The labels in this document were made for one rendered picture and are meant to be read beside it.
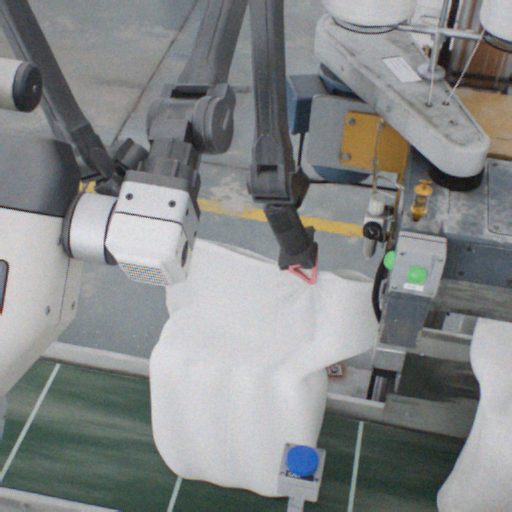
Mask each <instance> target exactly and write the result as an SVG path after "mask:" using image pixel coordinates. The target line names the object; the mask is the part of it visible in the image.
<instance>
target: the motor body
mask: <svg viewBox="0 0 512 512"><path fill-rule="evenodd" d="M319 78H320V79H321V80H322V83H324V85H325V87H326V89H327V91H328V93H329V94H330V95H331V96H338V97H345V98H352V99H359V100H362V99H361V98H360V97H359V96H358V95H357V93H355V92H354V91H353V90H352V89H351V88H350V87H349V86H348V85H347V84H345V83H343V82H342V81H341V80H340V79H339V78H338V77H337V76H336V75H335V74H334V73H333V71H331V70H330V69H329V68H328V67H327V66H326V65H325V64H324V63H323V62H320V64H319ZM312 167H313V169H314V170H315V172H316V173H317V174H318V175H319V176H320V177H322V178H324V179H326V180H329V181H331V182H335V184H341V185H351V183H358V182H361V181H363V180H365V179H367V178H368V177H369V176H370V175H371V174H368V173H361V172H355V171H348V170H341V169H335V168H329V167H321V166H315V165H312Z"/></svg>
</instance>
